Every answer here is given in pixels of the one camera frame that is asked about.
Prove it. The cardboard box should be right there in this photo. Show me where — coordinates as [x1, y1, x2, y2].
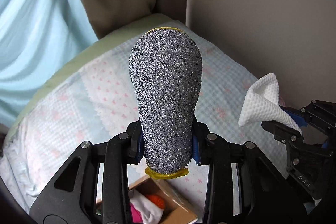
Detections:
[129, 175, 198, 223]

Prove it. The magenta and white cloth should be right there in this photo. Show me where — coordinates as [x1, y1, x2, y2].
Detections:
[129, 190, 164, 223]

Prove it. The white embossed paper towel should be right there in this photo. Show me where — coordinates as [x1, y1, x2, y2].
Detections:
[238, 73, 302, 135]

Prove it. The floral checkered bed sheet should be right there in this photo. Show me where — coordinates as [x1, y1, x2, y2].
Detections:
[1, 20, 286, 211]

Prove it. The orange pompom toy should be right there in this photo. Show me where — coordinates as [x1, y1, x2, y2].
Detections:
[145, 194, 165, 210]

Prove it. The silver yellow scrub sponge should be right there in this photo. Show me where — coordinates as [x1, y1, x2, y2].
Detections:
[129, 27, 203, 180]

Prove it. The green mattress cover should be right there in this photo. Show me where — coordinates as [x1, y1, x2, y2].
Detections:
[5, 14, 172, 141]

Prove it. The light blue hanging sheet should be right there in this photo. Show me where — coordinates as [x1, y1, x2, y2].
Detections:
[1, 0, 97, 127]

